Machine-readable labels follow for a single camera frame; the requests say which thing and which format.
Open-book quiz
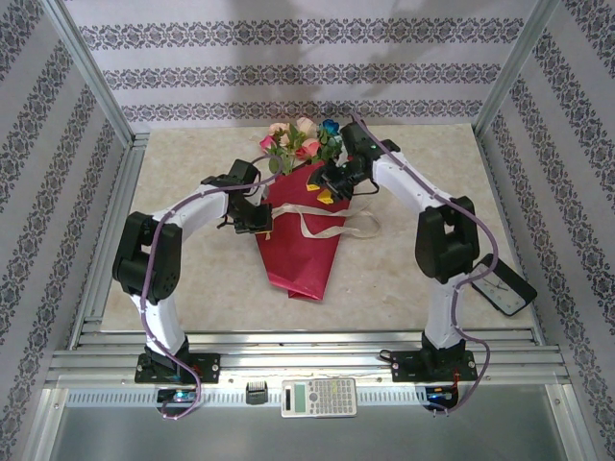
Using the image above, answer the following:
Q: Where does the beige ribbon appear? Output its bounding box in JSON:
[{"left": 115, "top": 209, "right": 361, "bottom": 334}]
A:
[{"left": 266, "top": 201, "right": 381, "bottom": 240}]

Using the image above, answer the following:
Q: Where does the magenta fake rose stem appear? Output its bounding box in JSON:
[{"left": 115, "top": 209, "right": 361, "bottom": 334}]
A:
[{"left": 258, "top": 134, "right": 289, "bottom": 175}]

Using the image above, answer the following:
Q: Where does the red and maroon wrapping paper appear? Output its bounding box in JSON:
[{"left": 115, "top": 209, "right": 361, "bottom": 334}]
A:
[{"left": 254, "top": 160, "right": 357, "bottom": 303}]

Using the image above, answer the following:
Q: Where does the peach fake flower stem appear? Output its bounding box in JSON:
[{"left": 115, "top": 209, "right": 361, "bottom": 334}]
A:
[{"left": 268, "top": 121, "right": 302, "bottom": 169}]

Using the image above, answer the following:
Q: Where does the grey scientific calculator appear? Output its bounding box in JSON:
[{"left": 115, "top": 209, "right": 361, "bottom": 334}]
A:
[{"left": 281, "top": 377, "right": 359, "bottom": 419}]

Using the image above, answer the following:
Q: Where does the grey metal panel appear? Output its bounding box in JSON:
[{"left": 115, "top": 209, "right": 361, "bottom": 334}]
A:
[{"left": 28, "top": 386, "right": 585, "bottom": 461}]

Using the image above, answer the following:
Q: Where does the perforated metal strip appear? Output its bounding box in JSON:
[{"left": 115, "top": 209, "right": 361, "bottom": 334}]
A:
[{"left": 64, "top": 387, "right": 554, "bottom": 408}]

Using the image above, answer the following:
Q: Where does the aluminium side rail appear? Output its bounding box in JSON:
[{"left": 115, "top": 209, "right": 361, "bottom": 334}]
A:
[
  {"left": 473, "top": 133, "right": 547, "bottom": 347},
  {"left": 66, "top": 133, "right": 150, "bottom": 350}
]

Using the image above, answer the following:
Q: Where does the wide aluminium mounting rail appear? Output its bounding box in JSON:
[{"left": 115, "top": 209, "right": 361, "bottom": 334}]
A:
[{"left": 47, "top": 330, "right": 568, "bottom": 385}]

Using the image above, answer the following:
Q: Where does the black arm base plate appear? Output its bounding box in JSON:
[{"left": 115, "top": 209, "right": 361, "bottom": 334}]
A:
[
  {"left": 134, "top": 352, "right": 222, "bottom": 384},
  {"left": 391, "top": 350, "right": 480, "bottom": 384}
]

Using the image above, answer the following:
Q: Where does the purple cable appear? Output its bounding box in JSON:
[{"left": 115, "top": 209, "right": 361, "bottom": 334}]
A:
[
  {"left": 142, "top": 154, "right": 280, "bottom": 423},
  {"left": 352, "top": 112, "right": 499, "bottom": 418}
]

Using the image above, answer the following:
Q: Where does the aluminium frame post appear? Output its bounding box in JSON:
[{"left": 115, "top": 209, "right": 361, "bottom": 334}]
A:
[
  {"left": 41, "top": 0, "right": 136, "bottom": 145},
  {"left": 472, "top": 0, "right": 576, "bottom": 140}
]

